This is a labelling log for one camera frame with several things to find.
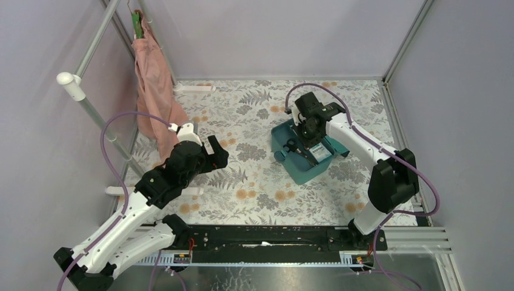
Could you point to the white rack foot rear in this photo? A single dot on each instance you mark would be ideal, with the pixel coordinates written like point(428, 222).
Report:
point(179, 88)

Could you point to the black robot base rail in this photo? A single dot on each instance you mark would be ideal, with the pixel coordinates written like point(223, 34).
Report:
point(275, 244)

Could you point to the black handled scissors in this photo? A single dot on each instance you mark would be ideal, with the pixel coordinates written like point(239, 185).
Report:
point(292, 146)

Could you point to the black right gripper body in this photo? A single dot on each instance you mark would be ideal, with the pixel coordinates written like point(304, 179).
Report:
point(308, 137)

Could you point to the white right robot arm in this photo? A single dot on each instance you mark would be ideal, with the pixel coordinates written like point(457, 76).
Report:
point(392, 177)

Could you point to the dark teal divided tray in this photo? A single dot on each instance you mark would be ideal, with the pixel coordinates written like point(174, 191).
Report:
point(297, 167)

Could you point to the pink hanging cloth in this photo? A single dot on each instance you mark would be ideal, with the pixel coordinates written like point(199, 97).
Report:
point(155, 93)

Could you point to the teal medicine kit box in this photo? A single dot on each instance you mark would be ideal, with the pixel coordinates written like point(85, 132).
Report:
point(337, 147)

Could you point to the green clothes hanger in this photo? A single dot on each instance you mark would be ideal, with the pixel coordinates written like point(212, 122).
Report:
point(136, 17)

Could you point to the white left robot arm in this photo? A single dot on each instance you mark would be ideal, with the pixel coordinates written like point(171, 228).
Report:
point(96, 262)

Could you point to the white clothes rack pole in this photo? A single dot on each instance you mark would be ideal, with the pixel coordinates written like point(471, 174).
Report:
point(71, 84)

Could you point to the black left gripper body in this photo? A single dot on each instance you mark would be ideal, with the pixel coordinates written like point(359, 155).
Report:
point(210, 158)

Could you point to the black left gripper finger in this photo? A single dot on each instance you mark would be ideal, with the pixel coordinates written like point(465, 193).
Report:
point(214, 144)
point(217, 160)

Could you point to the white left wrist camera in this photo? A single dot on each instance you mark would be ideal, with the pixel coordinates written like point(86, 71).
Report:
point(186, 132)

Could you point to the teal medical gauze packet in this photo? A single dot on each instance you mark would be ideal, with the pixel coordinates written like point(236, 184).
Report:
point(320, 152)

